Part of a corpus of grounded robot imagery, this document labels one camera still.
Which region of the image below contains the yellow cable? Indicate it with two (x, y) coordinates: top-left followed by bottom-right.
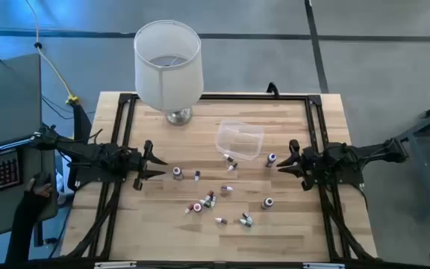
(24, 0), (80, 106)

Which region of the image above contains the white shade silver table lamp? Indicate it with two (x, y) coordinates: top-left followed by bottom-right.
(133, 19), (205, 126)

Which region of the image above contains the grey metal table frame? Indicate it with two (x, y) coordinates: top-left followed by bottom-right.
(388, 93), (430, 220)

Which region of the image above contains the person's forearm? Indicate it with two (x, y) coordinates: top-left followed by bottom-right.
(4, 192), (52, 267)

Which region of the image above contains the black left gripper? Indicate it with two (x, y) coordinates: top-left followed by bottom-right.
(123, 140), (169, 191)

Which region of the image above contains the black aluminium table frame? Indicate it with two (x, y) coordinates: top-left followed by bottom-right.
(63, 92), (378, 262)

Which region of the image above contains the grey computer monitor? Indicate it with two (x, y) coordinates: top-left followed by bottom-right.
(0, 53), (43, 153)

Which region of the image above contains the silver metal bracket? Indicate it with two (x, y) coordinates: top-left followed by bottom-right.
(93, 261), (138, 269)
(302, 262), (346, 269)

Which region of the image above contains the clear plastic container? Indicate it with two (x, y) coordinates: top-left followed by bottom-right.
(214, 119), (265, 161)

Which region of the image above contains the black clamp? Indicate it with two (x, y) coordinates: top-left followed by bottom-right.
(266, 81), (281, 98)

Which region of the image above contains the person's hand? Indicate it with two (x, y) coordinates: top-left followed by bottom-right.
(24, 178), (54, 199)

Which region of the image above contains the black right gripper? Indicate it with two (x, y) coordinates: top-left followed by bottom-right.
(275, 139), (324, 192)

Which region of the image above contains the black stand post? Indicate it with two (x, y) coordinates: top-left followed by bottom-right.
(72, 103), (93, 145)

